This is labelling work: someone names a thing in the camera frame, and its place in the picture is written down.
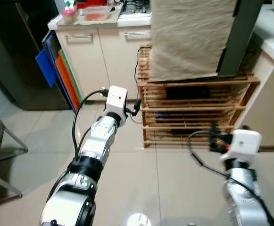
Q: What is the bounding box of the pink lid plastic container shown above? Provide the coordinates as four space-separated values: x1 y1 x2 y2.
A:
61 8 79 24

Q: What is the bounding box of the grey mini fridge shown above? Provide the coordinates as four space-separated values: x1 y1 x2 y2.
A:
151 0 264 84

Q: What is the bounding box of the wooden slatted rack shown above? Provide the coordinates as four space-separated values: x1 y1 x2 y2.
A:
137 46 261 148

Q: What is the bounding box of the beige kitchen cabinet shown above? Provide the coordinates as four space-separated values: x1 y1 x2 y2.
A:
56 26 152 102

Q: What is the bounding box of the white top counter cabinet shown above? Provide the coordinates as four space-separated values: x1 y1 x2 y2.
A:
233 4 274 150

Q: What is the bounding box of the green cutting board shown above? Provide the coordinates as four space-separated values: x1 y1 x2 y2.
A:
60 48 84 105

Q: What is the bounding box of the orange cutting board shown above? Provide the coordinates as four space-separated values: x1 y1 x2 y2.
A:
55 51 81 110

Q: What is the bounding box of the beige cloth cover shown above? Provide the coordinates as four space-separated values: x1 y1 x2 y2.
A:
149 0 238 82

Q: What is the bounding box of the blue cutting board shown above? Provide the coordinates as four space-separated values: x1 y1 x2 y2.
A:
35 47 57 89

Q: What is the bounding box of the black gas stove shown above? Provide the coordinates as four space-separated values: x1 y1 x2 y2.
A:
122 0 151 16

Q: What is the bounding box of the clear flat food container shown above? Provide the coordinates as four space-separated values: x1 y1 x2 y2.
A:
82 6 115 22

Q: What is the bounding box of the white round object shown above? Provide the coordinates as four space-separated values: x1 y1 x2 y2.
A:
127 213 152 226

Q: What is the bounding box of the red coffee machine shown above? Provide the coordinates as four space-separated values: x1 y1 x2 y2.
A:
75 0 115 8

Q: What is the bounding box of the tall dark refrigerator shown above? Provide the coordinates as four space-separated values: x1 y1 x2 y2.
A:
0 0 71 111

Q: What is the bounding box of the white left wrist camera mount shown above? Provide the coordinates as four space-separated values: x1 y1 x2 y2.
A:
104 86 128 119

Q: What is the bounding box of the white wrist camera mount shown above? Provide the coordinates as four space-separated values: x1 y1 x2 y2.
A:
104 86 128 119
220 129 263 163

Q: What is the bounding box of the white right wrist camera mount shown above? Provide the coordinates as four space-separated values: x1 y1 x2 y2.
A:
220 129 263 163

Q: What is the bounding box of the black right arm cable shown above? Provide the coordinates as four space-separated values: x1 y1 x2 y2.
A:
188 131 274 226

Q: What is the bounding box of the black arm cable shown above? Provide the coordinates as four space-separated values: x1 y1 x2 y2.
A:
188 131 274 226
72 89 110 161

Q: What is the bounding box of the black fridge power cable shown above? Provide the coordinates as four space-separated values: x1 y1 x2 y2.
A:
134 46 145 125

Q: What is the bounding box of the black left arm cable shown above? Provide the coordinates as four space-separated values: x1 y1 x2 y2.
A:
72 89 110 161

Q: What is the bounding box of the silver cabinet handle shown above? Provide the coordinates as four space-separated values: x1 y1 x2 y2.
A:
65 34 94 40
124 31 152 37

